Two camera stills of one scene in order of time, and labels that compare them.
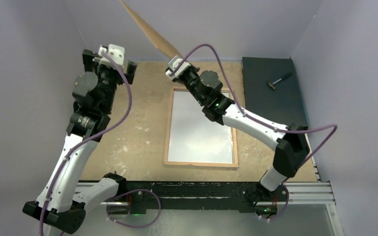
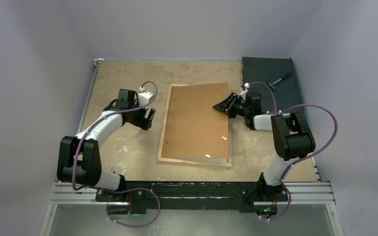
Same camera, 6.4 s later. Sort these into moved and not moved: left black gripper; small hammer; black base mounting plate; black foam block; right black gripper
Moved: left black gripper; right black gripper
Not moved: small hammer; black foam block; black base mounting plate
